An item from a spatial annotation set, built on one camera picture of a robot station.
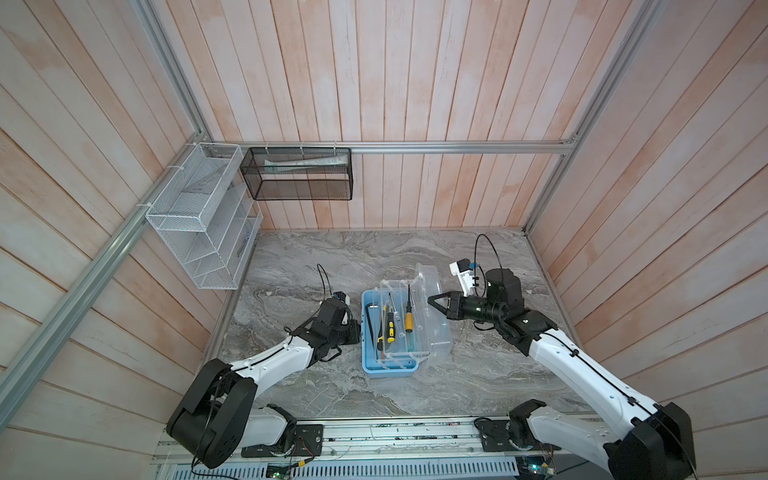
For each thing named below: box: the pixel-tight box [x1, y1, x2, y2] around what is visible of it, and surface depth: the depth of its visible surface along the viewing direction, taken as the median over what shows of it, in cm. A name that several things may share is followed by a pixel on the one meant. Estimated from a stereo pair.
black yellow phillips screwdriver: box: [387, 292, 396, 344], surface depth 79 cm
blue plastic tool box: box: [361, 263, 454, 378], surface depth 81 cm
